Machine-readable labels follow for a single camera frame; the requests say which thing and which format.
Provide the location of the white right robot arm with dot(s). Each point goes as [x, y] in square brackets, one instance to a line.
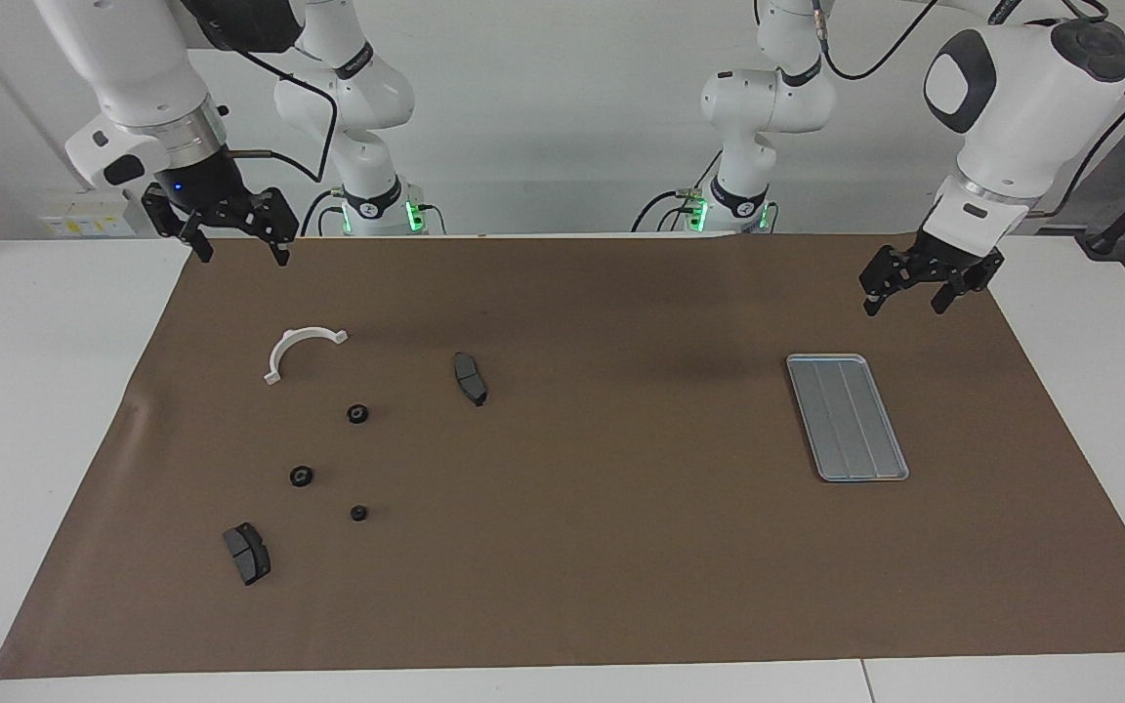
[123, 59]

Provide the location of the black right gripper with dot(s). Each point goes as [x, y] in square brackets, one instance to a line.
[206, 200]

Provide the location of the white curved plastic bracket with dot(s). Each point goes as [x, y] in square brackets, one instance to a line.
[307, 334]

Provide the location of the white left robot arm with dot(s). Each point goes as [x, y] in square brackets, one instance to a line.
[1021, 98]

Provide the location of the dark grey brake pad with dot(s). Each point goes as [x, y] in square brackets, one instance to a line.
[470, 379]
[247, 555]

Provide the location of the white wall socket box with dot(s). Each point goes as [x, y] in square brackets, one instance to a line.
[84, 223]

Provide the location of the brown paper table mat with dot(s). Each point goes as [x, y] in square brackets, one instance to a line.
[572, 547]

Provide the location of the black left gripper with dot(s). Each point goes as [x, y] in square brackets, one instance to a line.
[943, 262]

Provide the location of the silver metal tray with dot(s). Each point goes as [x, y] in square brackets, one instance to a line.
[848, 418]

